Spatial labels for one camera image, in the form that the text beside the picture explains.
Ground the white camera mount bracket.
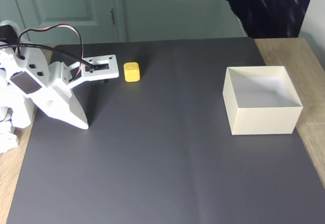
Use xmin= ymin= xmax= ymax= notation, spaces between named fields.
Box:
xmin=49 ymin=54 xmax=120 ymax=90

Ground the yellow cube block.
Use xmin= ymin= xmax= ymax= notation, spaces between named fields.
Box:
xmin=123 ymin=61 xmax=141 ymax=83

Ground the dark hanging garment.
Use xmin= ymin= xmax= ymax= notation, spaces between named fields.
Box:
xmin=217 ymin=0 xmax=318 ymax=39

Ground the dark grey table mat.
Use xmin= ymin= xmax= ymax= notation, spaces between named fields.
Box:
xmin=6 ymin=37 xmax=325 ymax=224

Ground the white open box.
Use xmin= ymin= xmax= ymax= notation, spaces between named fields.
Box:
xmin=222 ymin=66 xmax=304 ymax=136

